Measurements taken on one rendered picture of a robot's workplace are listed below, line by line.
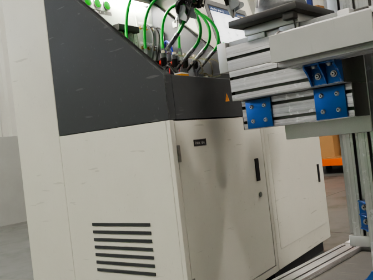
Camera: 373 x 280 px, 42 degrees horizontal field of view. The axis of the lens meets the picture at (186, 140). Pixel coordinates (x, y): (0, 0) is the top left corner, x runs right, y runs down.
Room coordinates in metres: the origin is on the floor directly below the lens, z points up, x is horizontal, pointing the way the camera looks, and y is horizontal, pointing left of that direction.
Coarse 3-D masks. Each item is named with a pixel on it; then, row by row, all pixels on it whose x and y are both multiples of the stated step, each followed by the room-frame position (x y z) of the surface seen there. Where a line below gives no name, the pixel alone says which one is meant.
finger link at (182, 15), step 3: (180, 6) 1.94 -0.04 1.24; (183, 6) 1.93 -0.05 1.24; (180, 9) 1.95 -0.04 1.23; (183, 9) 1.94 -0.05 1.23; (180, 12) 1.96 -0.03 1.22; (183, 12) 1.95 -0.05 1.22; (177, 15) 1.97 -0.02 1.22; (180, 15) 1.96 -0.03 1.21; (183, 15) 1.95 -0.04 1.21; (177, 18) 1.98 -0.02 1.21; (180, 18) 1.97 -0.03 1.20; (183, 18) 1.96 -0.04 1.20; (186, 18) 1.94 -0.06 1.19; (180, 21) 1.99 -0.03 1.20
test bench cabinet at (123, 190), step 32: (128, 128) 1.81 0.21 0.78; (160, 128) 1.72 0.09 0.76; (64, 160) 2.02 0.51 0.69; (96, 160) 1.91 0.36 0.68; (128, 160) 1.82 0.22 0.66; (160, 160) 1.73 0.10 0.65; (96, 192) 1.93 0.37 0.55; (128, 192) 1.83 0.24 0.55; (160, 192) 1.74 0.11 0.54; (96, 224) 1.93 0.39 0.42; (128, 224) 1.83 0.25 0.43; (160, 224) 1.75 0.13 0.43; (96, 256) 1.95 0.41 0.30; (128, 256) 1.84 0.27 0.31; (160, 256) 1.76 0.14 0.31
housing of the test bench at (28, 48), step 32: (32, 0) 2.07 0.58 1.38; (32, 32) 2.09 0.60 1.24; (32, 64) 2.10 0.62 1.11; (32, 96) 2.11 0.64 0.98; (32, 128) 2.13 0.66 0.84; (32, 160) 2.14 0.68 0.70; (32, 192) 2.16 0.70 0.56; (64, 192) 2.03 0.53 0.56; (32, 224) 2.17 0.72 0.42; (64, 224) 2.05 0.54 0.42; (32, 256) 2.19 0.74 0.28; (64, 256) 2.06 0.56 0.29
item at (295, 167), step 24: (168, 0) 2.53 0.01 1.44; (216, 0) 2.70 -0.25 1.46; (240, 0) 2.95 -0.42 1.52; (192, 24) 2.45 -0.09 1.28; (288, 144) 2.47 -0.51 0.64; (312, 144) 2.73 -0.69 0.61; (288, 168) 2.44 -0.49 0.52; (312, 168) 2.70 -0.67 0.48; (288, 192) 2.41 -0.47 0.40; (312, 192) 2.67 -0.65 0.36; (288, 216) 2.39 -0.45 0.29; (312, 216) 2.64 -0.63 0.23; (288, 240) 2.36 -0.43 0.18; (312, 240) 2.61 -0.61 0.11; (288, 264) 2.44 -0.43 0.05
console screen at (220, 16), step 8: (208, 0) 2.61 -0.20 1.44; (208, 8) 2.58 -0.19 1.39; (216, 8) 2.65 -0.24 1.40; (224, 8) 2.73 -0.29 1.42; (208, 16) 2.55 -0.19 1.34; (216, 16) 2.62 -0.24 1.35; (224, 16) 2.70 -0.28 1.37; (240, 16) 2.86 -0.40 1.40; (216, 24) 2.59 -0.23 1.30; (224, 24) 2.66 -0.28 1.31; (224, 32) 2.63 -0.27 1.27; (232, 32) 2.70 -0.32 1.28; (240, 32) 2.79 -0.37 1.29; (216, 40) 2.53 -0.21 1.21; (224, 40) 2.60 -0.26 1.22; (232, 40) 2.67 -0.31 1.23
